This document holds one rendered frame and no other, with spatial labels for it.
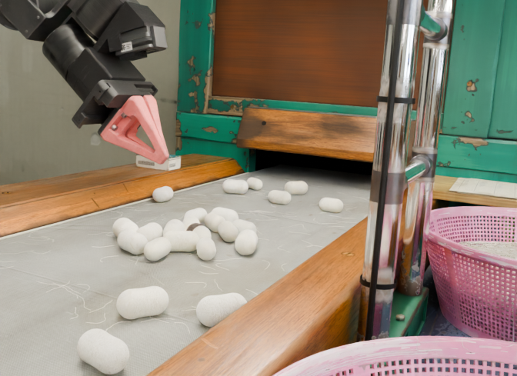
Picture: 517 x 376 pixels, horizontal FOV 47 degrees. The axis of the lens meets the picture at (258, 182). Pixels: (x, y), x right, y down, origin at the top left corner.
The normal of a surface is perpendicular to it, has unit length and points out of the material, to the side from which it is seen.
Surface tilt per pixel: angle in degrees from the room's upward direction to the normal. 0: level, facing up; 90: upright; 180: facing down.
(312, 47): 90
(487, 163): 90
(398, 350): 75
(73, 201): 45
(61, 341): 0
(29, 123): 90
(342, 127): 66
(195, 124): 90
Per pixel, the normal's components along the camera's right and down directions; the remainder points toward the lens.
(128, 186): 0.68, -0.61
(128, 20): -0.42, 0.13
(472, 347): -0.01, -0.10
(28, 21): -0.12, 0.16
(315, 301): 0.06, -0.98
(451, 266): -0.91, 0.31
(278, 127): -0.37, -0.26
